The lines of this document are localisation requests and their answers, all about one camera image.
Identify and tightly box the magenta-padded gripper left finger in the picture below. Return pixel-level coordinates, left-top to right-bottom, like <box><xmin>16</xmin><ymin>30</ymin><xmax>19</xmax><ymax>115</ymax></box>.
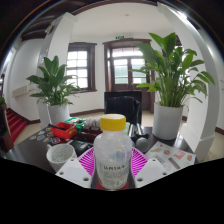
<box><xmin>55</xmin><ymin>147</ymin><xmax>98</xmax><ymax>190</ymax></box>

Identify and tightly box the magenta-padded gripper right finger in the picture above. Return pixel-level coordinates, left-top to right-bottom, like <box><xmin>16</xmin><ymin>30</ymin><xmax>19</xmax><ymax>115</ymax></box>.
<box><xmin>129</xmin><ymin>147</ymin><xmax>171</xmax><ymax>189</ymax></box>

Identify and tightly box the clear bottle with yellow cap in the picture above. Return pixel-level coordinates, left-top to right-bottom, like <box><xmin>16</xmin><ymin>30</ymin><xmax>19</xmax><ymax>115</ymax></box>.
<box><xmin>92</xmin><ymin>113</ymin><xmax>134</xmax><ymax>191</ymax></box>

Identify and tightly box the grey-headed microphone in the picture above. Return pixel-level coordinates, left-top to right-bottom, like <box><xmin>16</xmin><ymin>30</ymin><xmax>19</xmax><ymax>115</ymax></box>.
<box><xmin>134</xmin><ymin>134</ymin><xmax>150</xmax><ymax>154</ymax></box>

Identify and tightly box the white speckled mug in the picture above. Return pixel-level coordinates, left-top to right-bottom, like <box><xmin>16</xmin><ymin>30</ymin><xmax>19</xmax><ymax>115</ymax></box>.
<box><xmin>45</xmin><ymin>143</ymin><xmax>78</xmax><ymax>173</ymax></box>

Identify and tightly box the red plastic box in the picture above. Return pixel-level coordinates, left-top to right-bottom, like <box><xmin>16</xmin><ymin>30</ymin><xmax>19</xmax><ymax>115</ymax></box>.
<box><xmin>50</xmin><ymin>121</ymin><xmax>78</xmax><ymax>140</ymax></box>

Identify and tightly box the colourful sticker sheet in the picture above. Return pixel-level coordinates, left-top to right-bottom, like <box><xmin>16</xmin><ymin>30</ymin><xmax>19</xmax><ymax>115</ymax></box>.
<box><xmin>27</xmin><ymin>126</ymin><xmax>62</xmax><ymax>145</ymax></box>

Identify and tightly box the black office chair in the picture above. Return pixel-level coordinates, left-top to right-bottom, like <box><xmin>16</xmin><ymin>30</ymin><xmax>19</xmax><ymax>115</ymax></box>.
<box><xmin>103</xmin><ymin>90</ymin><xmax>144</xmax><ymax>127</ymax></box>

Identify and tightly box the small leafy plant white pot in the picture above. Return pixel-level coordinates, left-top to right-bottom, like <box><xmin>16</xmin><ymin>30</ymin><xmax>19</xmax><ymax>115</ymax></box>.
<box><xmin>26</xmin><ymin>55</ymin><xmax>82</xmax><ymax>125</ymax></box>

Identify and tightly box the large leafy plant white pot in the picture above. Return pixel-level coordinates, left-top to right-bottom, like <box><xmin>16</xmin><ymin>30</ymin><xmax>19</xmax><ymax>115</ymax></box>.
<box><xmin>130</xmin><ymin>31</ymin><xmax>216</xmax><ymax>141</ymax></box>

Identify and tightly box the dark wooden double door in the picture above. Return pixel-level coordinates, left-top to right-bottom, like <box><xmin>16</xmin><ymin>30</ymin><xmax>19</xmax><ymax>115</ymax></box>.
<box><xmin>102</xmin><ymin>37</ymin><xmax>153</xmax><ymax>93</ymax></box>

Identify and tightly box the dark-framed wide window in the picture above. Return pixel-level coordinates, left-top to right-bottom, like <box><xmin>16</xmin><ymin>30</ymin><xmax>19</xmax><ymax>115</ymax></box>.
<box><xmin>66</xmin><ymin>41</ymin><xmax>98</xmax><ymax>93</ymax></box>

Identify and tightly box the white wall radiator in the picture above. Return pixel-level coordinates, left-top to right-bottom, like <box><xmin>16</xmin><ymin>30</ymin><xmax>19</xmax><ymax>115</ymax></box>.
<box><xmin>11</xmin><ymin>82</ymin><xmax>36</xmax><ymax>99</ymax></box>

